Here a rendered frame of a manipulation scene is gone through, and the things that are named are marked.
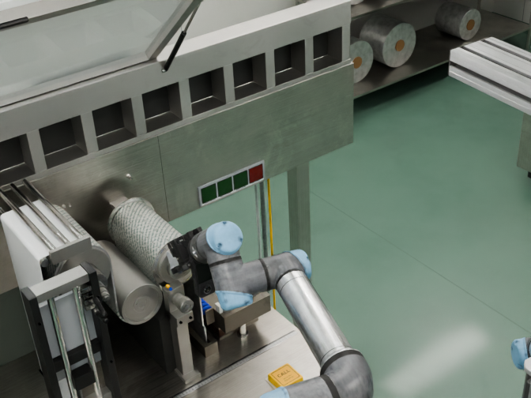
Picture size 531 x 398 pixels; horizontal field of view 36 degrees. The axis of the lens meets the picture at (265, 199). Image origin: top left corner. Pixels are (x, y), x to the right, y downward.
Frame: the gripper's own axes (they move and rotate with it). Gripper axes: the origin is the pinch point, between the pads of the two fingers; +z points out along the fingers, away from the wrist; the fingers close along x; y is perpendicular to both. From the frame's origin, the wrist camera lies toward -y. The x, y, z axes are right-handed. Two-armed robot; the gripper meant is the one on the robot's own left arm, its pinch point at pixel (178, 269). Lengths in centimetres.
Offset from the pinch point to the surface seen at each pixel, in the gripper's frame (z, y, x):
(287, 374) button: 6.8, -38.4, -18.4
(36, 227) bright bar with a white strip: -1.7, 23.5, 29.0
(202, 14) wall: 237, 136, -177
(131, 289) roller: 5.3, 0.5, 11.9
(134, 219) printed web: 13.3, 17.5, 0.4
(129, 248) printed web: 16.0, 10.9, 4.3
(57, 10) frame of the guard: -48, 56, 19
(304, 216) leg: 70, -2, -82
